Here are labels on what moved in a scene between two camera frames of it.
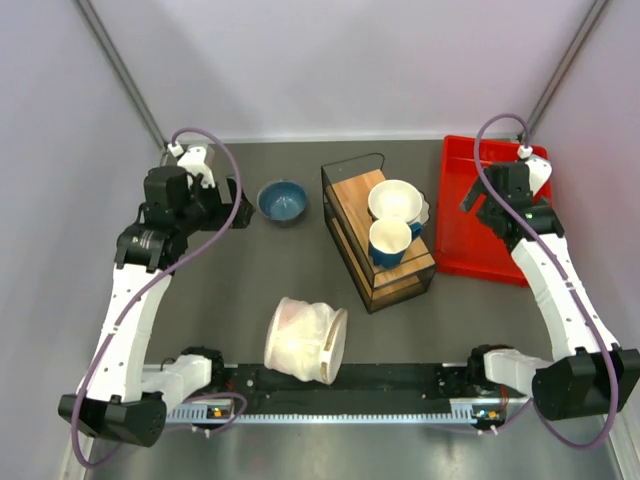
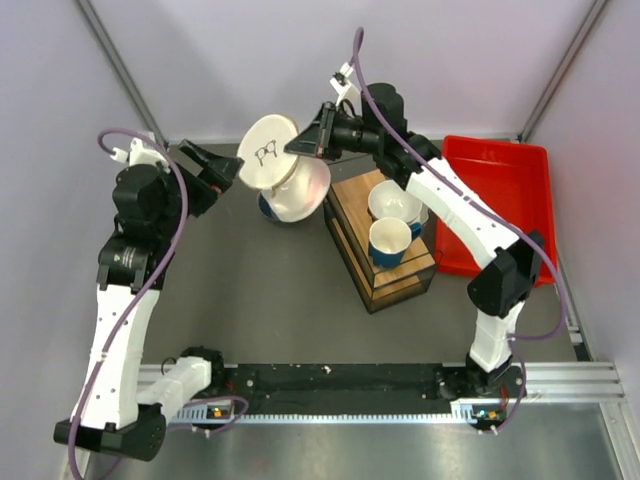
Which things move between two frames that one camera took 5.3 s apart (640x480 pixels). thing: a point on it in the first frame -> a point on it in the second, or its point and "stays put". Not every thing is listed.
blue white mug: x=389 y=239 stays put
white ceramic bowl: x=395 y=199 stays put
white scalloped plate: x=424 y=214 stays put
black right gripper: x=470 y=199 -> x=317 y=139
